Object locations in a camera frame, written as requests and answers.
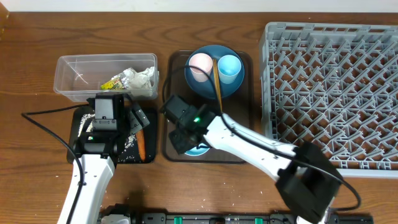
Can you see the light blue bowl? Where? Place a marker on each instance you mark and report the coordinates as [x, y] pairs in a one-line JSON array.
[[197, 151]]

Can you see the yellow foil snack wrapper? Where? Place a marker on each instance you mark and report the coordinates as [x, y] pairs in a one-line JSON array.
[[113, 84]]

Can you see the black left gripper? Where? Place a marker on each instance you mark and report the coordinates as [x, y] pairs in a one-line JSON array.
[[132, 114]]

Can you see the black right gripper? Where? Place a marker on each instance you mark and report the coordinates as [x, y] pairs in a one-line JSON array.
[[180, 147]]

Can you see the dark blue plate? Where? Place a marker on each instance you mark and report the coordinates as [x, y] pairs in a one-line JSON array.
[[204, 89]]

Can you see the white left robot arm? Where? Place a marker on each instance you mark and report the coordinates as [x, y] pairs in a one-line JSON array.
[[91, 176]]

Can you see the white tissue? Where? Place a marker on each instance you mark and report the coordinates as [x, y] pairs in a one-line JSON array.
[[127, 75]]

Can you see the grey dishwasher rack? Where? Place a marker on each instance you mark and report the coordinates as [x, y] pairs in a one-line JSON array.
[[334, 85]]

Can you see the black tray bin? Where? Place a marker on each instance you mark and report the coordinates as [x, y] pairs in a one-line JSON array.
[[150, 131]]

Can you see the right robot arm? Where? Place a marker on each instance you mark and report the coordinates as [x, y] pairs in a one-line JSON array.
[[305, 179]]

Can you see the clear plastic bin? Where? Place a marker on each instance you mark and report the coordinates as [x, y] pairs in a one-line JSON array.
[[79, 77]]

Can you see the orange carrot piece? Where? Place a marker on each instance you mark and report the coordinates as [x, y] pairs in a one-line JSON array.
[[141, 144]]

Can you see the brown serving tray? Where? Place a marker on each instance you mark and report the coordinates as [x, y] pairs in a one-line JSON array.
[[239, 106]]

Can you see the white napkin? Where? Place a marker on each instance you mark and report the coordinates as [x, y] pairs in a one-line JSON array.
[[141, 80]]

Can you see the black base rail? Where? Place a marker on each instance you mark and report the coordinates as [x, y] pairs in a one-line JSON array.
[[121, 213]]

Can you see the spilled rice grains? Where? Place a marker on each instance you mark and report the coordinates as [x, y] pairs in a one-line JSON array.
[[128, 156]]

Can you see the light blue cup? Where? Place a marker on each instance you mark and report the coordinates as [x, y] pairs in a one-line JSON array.
[[229, 67]]

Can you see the pink cup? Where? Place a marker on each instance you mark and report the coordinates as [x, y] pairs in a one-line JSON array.
[[200, 64]]

